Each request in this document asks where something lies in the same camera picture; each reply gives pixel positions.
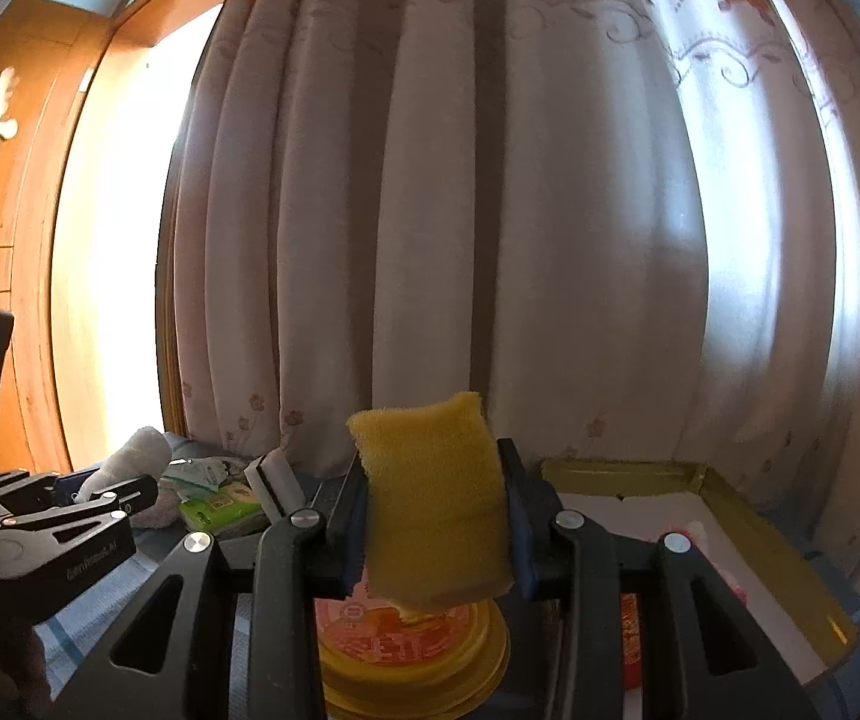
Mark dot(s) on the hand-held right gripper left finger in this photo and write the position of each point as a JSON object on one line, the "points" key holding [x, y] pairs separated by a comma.
{"points": [[355, 540]]}

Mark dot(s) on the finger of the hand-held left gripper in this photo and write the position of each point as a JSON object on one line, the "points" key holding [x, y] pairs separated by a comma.
{"points": [[62, 547], [73, 484]]}

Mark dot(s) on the gold box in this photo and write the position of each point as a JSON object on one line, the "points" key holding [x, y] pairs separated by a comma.
{"points": [[775, 555]]}

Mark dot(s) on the yellow sponge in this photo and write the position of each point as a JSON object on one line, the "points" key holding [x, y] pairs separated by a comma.
{"points": [[430, 495]]}

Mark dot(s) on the floral curtain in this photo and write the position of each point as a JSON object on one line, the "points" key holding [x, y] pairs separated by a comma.
{"points": [[587, 240]]}

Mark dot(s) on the red packet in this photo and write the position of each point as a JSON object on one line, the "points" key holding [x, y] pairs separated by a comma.
{"points": [[631, 637]]}

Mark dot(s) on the blue checkered cloth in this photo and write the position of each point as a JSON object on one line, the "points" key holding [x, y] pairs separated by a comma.
{"points": [[99, 600]]}

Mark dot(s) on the yellow round tin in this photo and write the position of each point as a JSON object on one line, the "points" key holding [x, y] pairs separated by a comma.
{"points": [[400, 660]]}

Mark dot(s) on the white plush roll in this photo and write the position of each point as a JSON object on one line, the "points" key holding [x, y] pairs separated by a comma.
{"points": [[129, 457]]}

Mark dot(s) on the green tissue packet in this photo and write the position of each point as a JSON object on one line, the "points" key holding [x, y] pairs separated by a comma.
{"points": [[220, 510]]}

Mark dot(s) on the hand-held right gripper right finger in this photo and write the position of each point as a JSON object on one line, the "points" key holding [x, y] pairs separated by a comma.
{"points": [[517, 540]]}

